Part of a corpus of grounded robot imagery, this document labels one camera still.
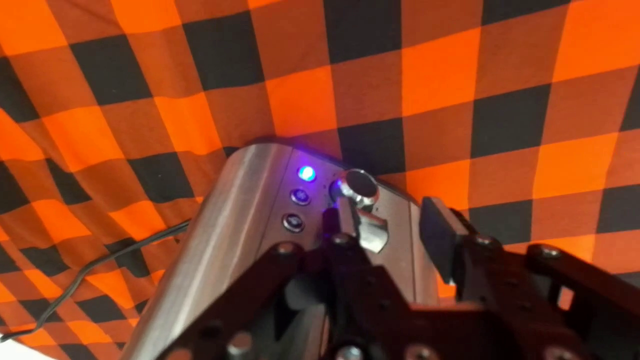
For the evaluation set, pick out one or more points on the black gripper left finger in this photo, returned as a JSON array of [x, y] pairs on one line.
[[336, 266]]

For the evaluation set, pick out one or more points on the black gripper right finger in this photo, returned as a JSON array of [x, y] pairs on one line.
[[467, 256]]

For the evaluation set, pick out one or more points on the silver metal toaster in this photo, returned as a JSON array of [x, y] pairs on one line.
[[232, 226]]

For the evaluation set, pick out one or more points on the orange black checkered tablecloth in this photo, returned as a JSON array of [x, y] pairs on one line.
[[413, 81]]

